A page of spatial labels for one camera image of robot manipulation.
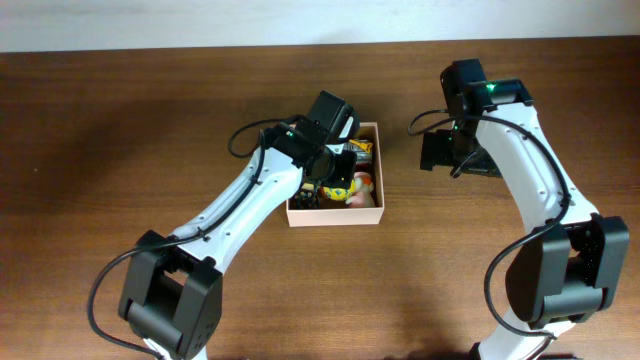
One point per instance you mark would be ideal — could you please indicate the black round cap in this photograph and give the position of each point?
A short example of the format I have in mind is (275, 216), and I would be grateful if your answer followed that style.
(306, 200)

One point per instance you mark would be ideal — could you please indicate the red grey toy truck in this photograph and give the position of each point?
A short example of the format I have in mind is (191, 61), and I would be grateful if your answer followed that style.
(363, 148)

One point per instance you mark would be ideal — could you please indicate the pink cardboard box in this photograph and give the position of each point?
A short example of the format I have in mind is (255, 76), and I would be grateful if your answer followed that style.
(333, 215)

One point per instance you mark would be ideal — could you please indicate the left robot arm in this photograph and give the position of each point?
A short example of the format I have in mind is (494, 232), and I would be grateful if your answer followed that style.
(172, 295)

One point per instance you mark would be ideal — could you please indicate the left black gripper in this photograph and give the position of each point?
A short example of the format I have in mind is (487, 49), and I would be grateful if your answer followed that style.
(343, 175)

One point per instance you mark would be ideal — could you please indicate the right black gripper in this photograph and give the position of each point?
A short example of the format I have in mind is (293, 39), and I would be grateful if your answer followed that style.
(432, 151)

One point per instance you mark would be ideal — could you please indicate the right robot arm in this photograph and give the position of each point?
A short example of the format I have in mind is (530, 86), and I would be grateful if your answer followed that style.
(568, 264)

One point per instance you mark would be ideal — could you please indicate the yellow ball blue letters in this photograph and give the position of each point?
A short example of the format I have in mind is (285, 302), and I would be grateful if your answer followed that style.
(338, 194)

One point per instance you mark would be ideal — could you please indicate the white pink toy duck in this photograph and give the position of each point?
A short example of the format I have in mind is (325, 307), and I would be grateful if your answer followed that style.
(362, 195)

